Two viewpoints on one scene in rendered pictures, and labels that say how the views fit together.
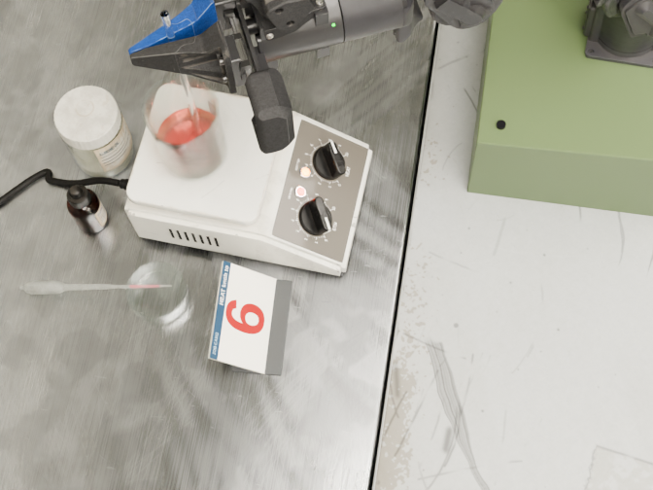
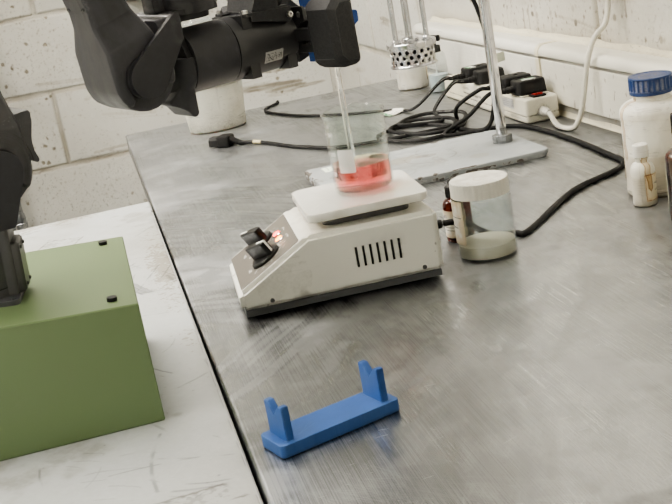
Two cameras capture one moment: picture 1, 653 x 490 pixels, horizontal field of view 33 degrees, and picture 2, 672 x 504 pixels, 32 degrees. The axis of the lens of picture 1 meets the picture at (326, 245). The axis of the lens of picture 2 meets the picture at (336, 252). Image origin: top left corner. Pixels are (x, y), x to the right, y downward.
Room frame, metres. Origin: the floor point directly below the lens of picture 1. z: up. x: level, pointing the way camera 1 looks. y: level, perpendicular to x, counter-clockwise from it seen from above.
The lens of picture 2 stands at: (1.46, -0.40, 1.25)
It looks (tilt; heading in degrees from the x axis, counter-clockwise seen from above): 16 degrees down; 155
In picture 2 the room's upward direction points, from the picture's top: 10 degrees counter-clockwise
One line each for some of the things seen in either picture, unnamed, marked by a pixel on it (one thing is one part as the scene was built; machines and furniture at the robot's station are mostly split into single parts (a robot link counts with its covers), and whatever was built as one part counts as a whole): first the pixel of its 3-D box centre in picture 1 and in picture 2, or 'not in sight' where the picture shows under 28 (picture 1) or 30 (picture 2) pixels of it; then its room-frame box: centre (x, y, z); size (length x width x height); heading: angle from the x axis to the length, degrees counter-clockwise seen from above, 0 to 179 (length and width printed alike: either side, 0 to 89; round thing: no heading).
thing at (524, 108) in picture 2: not in sight; (496, 93); (-0.17, 0.69, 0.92); 0.40 x 0.06 x 0.04; 166
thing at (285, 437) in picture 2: not in sight; (328, 405); (0.74, -0.10, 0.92); 0.10 x 0.03 x 0.04; 94
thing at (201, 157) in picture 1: (187, 134); (358, 150); (0.44, 0.11, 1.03); 0.07 x 0.06 x 0.08; 167
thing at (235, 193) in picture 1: (207, 153); (357, 195); (0.45, 0.10, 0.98); 0.12 x 0.12 x 0.01; 72
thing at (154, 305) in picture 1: (157, 293); not in sight; (0.35, 0.16, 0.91); 0.06 x 0.06 x 0.02
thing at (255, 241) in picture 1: (240, 178); (339, 242); (0.44, 0.07, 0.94); 0.22 x 0.13 x 0.08; 72
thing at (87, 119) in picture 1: (95, 133); (483, 216); (0.50, 0.21, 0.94); 0.06 x 0.06 x 0.08
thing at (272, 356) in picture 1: (251, 318); not in sight; (0.31, 0.07, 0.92); 0.09 x 0.06 x 0.04; 169
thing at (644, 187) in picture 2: not in sight; (642, 174); (0.51, 0.40, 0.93); 0.03 x 0.03 x 0.07
